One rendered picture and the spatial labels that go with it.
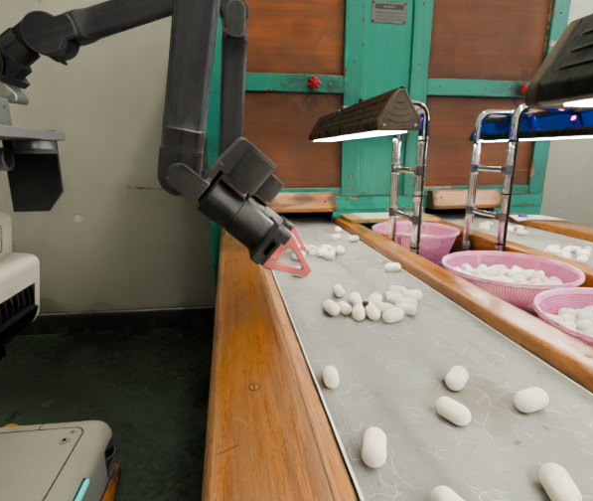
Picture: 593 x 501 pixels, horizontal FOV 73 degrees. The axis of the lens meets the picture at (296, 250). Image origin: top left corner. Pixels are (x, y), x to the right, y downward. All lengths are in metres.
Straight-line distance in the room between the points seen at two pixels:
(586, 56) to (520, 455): 0.33
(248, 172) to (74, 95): 1.91
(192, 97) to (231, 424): 0.40
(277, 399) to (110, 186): 2.05
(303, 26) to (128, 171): 1.24
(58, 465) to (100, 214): 1.49
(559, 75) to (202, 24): 0.40
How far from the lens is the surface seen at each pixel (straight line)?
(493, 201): 1.75
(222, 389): 0.44
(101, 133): 2.38
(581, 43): 0.42
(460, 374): 0.50
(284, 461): 0.36
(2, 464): 1.28
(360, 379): 0.50
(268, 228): 0.60
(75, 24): 1.02
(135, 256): 2.41
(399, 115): 0.75
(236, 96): 0.98
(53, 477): 1.19
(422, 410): 0.47
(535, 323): 0.67
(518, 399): 0.49
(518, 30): 1.89
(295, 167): 1.50
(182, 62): 0.58
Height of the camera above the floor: 1.00
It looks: 14 degrees down
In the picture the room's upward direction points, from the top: straight up
